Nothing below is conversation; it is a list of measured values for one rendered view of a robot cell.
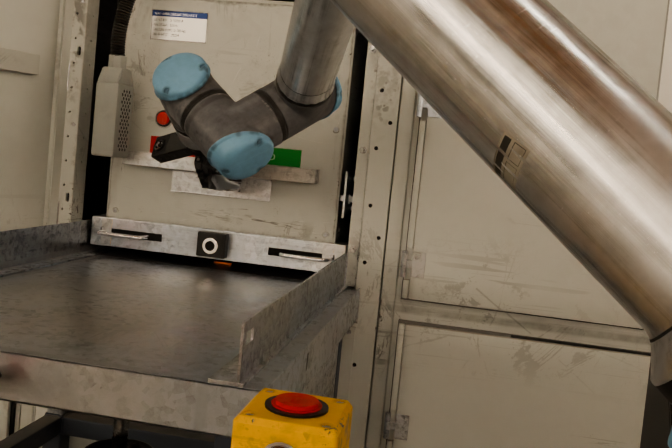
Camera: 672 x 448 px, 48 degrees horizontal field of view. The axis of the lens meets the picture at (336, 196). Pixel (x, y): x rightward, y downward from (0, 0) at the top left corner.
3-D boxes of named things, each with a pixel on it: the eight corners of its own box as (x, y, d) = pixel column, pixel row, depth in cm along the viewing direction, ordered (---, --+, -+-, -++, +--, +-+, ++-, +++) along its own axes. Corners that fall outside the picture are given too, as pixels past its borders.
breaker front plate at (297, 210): (331, 251, 151) (355, 8, 148) (104, 224, 159) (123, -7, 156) (333, 250, 152) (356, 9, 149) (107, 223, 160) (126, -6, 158)
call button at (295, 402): (315, 432, 57) (317, 411, 57) (263, 424, 58) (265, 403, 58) (325, 415, 61) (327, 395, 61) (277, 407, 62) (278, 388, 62)
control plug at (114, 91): (113, 157, 147) (120, 66, 146) (89, 155, 148) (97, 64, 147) (130, 158, 155) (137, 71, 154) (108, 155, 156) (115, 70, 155)
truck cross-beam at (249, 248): (343, 275, 150) (346, 245, 150) (89, 243, 159) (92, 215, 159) (347, 272, 155) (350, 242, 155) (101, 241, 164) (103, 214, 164)
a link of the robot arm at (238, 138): (287, 122, 113) (239, 72, 118) (221, 159, 109) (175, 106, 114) (287, 160, 121) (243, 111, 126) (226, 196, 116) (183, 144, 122)
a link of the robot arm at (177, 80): (170, 108, 113) (136, 68, 117) (192, 151, 124) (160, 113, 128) (221, 73, 115) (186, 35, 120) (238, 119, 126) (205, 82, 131)
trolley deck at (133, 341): (263, 443, 80) (268, 387, 80) (-241, 360, 90) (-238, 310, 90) (357, 318, 147) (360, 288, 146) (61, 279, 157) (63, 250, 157)
